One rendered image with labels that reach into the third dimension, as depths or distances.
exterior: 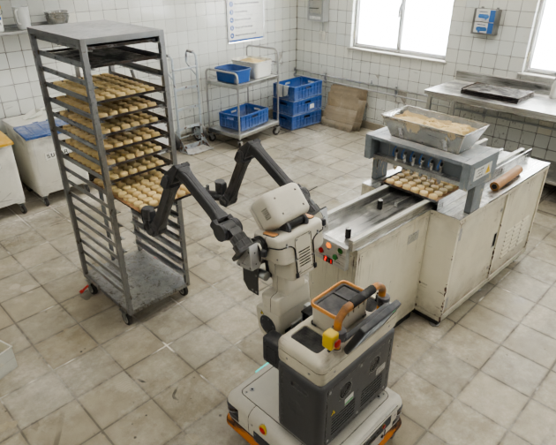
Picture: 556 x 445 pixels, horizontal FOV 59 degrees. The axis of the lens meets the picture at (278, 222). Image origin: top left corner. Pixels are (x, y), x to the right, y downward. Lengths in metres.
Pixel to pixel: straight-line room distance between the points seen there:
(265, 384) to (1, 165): 3.32
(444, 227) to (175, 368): 1.81
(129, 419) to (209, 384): 0.47
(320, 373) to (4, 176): 3.79
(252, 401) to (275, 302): 0.55
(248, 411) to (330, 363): 0.67
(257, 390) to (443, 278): 1.37
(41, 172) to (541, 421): 4.45
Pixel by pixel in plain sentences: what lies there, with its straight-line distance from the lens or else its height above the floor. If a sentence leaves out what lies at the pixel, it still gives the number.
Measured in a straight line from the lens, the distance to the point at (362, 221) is 2.86.
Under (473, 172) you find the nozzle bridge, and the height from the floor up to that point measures 1.12.
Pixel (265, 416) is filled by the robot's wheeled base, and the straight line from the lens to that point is 2.49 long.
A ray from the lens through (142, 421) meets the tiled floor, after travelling 2.92.
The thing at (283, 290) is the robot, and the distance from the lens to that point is 2.23.
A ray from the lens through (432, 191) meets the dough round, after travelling 3.15.
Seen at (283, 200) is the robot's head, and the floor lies 1.28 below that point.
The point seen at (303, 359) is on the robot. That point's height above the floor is 0.79.
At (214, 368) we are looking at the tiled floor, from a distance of 3.11.
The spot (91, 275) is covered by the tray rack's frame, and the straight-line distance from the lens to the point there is 3.82.
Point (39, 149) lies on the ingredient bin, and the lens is 5.12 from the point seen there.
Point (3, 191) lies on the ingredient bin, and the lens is 5.13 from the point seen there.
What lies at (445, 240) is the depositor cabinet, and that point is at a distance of 3.12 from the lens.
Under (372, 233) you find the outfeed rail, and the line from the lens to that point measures 2.65.
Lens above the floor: 2.19
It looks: 29 degrees down
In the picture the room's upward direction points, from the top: straight up
